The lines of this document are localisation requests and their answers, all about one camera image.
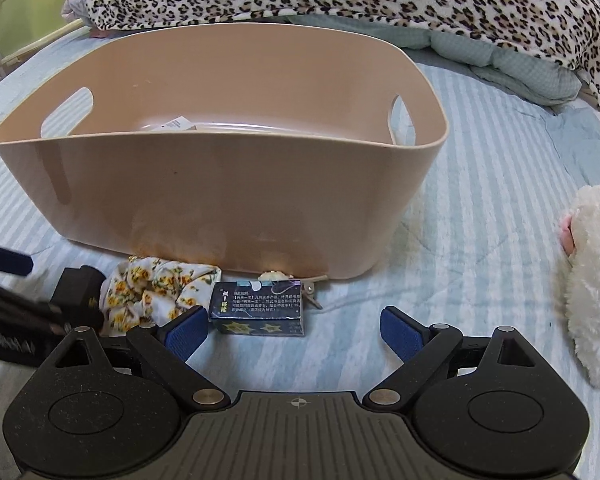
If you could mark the yellow floral cloth scrunchie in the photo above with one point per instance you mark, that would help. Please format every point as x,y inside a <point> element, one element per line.
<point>145,285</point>

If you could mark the light blue quilted blanket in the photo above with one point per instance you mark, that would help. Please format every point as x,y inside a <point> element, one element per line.
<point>505,70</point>

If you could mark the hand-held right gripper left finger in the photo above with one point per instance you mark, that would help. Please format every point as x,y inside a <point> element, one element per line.
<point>186,334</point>

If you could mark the white plush toy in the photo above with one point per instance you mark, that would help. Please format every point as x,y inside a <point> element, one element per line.
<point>595,270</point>

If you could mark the striped blue bed sheet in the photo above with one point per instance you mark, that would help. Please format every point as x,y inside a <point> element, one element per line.
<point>480,185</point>

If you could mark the small cream fluffy item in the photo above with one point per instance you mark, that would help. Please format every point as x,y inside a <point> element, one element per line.
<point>275,275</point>

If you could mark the pink floral cloth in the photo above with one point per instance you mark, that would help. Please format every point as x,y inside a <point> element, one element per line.
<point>76,2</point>

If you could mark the beige plastic basket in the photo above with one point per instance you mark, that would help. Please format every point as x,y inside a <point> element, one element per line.
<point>220,200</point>

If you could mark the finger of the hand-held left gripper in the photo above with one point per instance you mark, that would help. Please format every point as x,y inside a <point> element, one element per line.
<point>5,259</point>
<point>80,292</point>

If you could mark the white paper packet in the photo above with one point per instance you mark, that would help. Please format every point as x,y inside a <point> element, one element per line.
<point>174,123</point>

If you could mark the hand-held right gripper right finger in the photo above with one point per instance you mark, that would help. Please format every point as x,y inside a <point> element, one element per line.
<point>402,336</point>

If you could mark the dark blue star-printed box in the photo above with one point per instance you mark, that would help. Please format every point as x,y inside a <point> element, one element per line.
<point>260,305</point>

